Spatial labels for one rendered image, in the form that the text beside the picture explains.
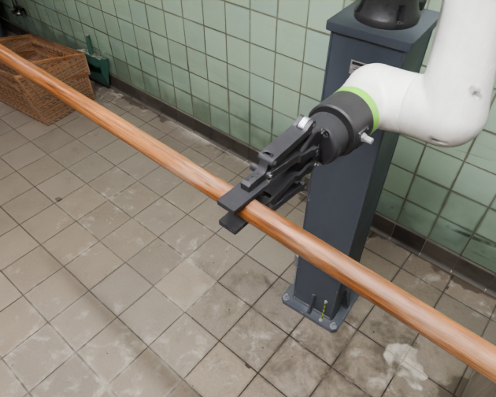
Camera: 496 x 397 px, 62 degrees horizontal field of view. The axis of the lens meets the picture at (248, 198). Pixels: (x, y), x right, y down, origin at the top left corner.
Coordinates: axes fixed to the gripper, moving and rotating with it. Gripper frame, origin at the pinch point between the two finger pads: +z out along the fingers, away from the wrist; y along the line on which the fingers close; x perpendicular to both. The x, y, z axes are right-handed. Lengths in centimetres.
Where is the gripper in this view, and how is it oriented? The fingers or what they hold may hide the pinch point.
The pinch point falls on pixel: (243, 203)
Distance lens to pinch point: 54.7
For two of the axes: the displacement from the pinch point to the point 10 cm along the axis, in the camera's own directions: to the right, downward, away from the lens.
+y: 0.0, 7.0, 7.1
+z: -6.5, 5.4, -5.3
